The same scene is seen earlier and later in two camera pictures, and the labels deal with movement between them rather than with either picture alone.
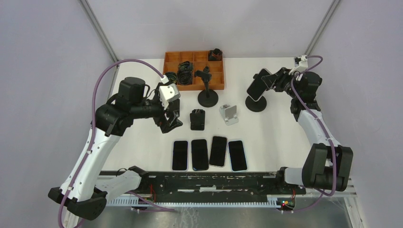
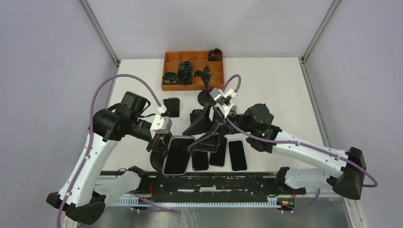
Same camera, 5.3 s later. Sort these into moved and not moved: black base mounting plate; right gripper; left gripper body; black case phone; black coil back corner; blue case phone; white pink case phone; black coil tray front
Moved: left gripper body; right gripper
Not moved: black coil tray front; white pink case phone; blue case phone; black coil back corner; black case phone; black base mounting plate
